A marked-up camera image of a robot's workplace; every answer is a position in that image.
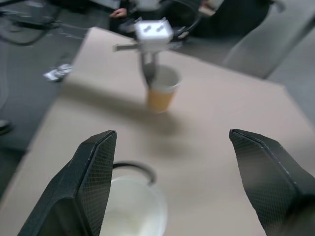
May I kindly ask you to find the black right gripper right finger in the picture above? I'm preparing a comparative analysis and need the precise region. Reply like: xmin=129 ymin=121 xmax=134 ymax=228
xmin=228 ymin=128 xmax=315 ymax=236

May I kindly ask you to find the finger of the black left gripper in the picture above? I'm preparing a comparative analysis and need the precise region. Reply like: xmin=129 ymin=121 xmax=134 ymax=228
xmin=149 ymin=51 xmax=160 ymax=87
xmin=140 ymin=51 xmax=151 ymax=87

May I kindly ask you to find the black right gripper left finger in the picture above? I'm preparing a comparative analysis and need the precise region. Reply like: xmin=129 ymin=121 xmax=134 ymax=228
xmin=18 ymin=130 xmax=117 ymax=236

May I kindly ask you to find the brown paper cup white rim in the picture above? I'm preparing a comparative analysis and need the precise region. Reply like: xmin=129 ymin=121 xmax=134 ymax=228
xmin=146 ymin=65 xmax=183 ymax=114

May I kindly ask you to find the person's bare hand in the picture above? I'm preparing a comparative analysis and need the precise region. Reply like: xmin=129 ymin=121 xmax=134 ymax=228
xmin=109 ymin=7 xmax=128 ymax=18

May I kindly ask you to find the person in dark clothes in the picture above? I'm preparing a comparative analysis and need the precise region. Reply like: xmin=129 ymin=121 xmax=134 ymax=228
xmin=198 ymin=0 xmax=269 ymax=38

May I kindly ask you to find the crumpled silver wrapper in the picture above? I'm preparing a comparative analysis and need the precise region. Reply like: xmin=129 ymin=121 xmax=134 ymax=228
xmin=43 ymin=63 xmax=73 ymax=82

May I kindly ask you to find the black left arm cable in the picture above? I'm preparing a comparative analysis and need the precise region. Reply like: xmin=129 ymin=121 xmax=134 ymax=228
xmin=172 ymin=0 xmax=205 ymax=39

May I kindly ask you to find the black floor cable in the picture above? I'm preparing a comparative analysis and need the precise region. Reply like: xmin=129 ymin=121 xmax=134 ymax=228
xmin=0 ymin=6 xmax=65 ymax=46

